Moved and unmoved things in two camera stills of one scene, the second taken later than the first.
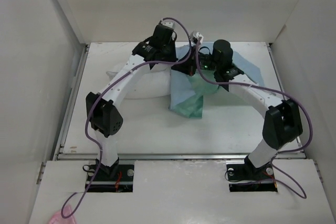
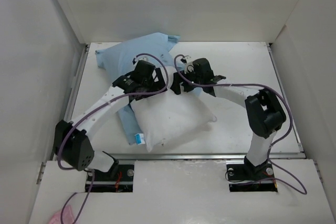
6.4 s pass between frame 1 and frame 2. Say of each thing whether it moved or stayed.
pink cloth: stayed
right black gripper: moved
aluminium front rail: stayed
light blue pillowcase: moved
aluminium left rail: stayed
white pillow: moved
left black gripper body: moved
